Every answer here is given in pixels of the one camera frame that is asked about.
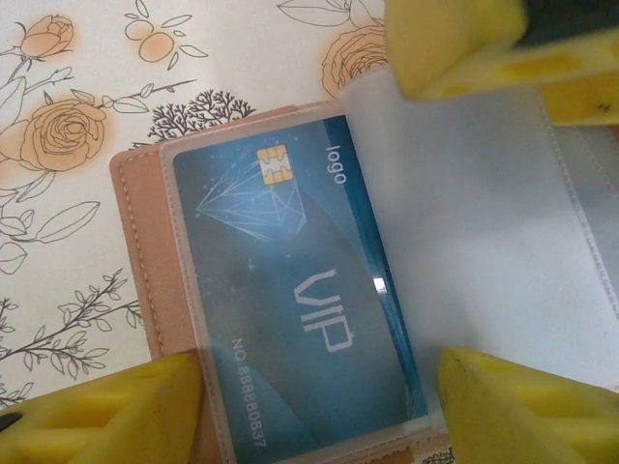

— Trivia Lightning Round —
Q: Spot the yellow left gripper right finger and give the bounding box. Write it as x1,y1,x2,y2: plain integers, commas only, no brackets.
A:
437,347,619,464

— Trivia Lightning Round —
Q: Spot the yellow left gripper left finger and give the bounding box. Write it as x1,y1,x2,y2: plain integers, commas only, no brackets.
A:
0,355,202,464

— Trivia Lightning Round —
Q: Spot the floral tablecloth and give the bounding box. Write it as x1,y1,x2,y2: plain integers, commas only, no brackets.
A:
0,0,619,464

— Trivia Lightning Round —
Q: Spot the blue VIP credit card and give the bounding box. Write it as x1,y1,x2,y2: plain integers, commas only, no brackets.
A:
171,114,431,453

